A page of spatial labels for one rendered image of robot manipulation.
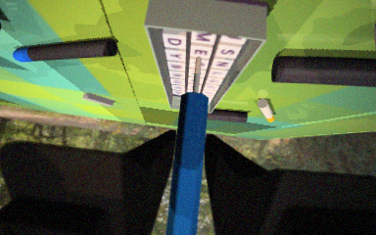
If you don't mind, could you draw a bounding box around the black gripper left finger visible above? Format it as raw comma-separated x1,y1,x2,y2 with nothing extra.
0,130,176,235

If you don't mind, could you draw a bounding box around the keyboard with white letter keys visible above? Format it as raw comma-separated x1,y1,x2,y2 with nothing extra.
143,0,268,114

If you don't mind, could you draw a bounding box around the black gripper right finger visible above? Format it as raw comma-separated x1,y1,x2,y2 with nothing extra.
205,134,376,235

